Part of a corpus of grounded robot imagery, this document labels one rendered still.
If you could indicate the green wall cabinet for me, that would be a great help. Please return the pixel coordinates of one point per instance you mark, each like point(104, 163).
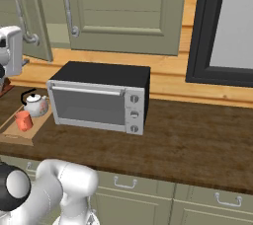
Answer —
point(57, 35)

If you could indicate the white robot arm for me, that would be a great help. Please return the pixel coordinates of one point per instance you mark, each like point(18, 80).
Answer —
point(69, 183)

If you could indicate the toaster oven glass door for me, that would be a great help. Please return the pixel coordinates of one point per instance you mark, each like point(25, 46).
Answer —
point(89, 107)

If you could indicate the wooden tray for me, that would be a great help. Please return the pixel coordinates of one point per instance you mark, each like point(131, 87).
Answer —
point(23, 136)

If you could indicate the orange mug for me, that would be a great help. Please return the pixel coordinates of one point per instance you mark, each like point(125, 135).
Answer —
point(23, 121)

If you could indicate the green cabinet door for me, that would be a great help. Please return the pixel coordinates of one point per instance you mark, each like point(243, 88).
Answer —
point(125, 12)
point(10, 12)

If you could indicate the silver toaster oven knob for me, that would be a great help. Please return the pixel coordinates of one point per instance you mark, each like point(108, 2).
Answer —
point(134, 114)
point(134, 98)
point(134, 128)

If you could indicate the green drawer front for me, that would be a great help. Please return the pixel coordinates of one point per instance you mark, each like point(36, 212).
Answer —
point(210, 212)
point(138, 206)
point(19, 162)

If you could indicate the black framed window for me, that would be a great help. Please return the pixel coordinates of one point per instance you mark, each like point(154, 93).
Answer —
point(201, 38)

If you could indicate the black and silver toaster oven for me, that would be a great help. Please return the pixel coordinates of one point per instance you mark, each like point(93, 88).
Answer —
point(105, 77)

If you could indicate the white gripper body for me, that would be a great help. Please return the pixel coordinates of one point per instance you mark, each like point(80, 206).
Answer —
point(15, 49)

